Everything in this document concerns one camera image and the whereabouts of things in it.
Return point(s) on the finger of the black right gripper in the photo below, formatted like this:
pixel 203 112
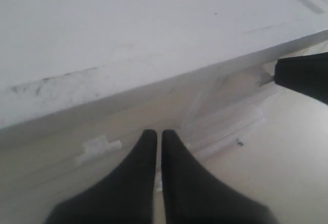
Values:
pixel 304 74

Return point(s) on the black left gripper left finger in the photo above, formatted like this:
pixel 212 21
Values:
pixel 123 196

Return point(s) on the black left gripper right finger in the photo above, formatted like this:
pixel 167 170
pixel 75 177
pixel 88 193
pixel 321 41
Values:
pixel 193 195

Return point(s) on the white plastic drawer cabinet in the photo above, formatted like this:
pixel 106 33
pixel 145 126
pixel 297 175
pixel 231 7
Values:
pixel 60 54

